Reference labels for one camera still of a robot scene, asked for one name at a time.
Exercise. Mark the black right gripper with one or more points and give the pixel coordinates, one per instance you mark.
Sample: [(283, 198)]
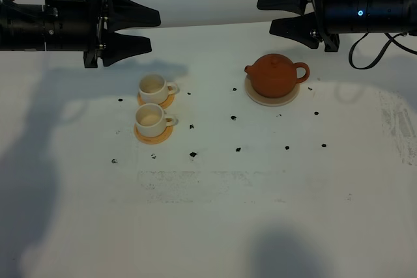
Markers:
[(329, 19)]

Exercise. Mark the orange coaster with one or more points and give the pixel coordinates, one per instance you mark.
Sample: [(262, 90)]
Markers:
[(153, 140), (167, 101)]

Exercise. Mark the white teacup front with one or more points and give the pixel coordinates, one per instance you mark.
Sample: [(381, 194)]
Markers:
[(152, 121)]

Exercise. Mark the white teacup rear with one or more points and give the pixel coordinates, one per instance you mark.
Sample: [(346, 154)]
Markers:
[(155, 89)]

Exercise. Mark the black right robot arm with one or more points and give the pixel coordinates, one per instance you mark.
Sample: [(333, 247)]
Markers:
[(384, 16)]

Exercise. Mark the brown clay teapot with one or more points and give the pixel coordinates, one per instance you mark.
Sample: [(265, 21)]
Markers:
[(275, 75)]

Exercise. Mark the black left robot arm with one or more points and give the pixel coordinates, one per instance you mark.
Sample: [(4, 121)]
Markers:
[(22, 27)]

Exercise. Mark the white teacup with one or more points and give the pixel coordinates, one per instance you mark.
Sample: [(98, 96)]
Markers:
[(152, 121), (155, 89)]

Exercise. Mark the beige round teapot coaster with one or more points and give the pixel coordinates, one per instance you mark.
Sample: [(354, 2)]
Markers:
[(269, 102)]

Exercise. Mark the orange coaster rear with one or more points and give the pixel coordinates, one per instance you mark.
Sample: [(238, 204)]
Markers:
[(167, 101)]

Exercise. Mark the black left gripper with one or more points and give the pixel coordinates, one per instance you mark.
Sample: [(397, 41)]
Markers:
[(76, 25)]

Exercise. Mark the orange coaster front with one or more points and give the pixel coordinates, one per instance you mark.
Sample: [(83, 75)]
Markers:
[(153, 140)]

